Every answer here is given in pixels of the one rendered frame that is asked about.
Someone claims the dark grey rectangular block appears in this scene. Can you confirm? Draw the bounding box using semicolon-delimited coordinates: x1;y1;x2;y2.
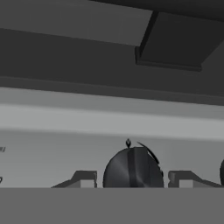
134;10;224;73

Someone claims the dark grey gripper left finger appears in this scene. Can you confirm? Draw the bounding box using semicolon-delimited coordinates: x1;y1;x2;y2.
51;170;98;189

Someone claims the grey stove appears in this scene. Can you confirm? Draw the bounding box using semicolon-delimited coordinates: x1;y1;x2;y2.
0;27;224;189

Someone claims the black round stove knob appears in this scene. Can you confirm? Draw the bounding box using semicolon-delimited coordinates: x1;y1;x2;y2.
102;145;165;189
219;158;224;186

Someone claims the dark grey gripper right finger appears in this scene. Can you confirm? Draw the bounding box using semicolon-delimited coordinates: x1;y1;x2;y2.
167;170;224;189

